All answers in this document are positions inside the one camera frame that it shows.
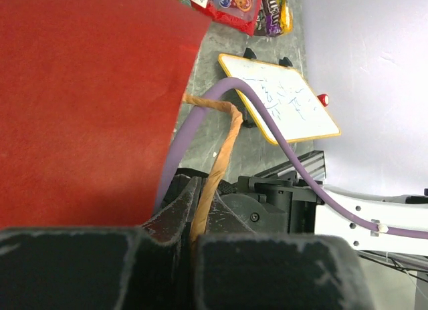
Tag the small whiteboard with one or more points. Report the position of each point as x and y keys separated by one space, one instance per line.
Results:
x=291 y=103

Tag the red paper bag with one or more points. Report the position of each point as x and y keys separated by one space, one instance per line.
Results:
x=90 y=94

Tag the red candy bag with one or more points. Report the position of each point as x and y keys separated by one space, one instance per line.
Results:
x=238 y=14

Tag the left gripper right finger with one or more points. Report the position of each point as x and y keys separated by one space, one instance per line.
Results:
x=249 y=270

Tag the aluminium rail frame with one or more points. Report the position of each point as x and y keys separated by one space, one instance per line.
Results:
x=389 y=229

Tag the red emergency stop button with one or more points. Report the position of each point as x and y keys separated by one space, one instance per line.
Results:
x=324 y=99

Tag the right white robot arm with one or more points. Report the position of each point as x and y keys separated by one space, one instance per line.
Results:
x=286 y=204

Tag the brown purple chocolate pack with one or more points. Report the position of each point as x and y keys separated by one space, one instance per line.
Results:
x=268 y=19

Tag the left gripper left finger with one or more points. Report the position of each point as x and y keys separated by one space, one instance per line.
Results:
x=138 y=267

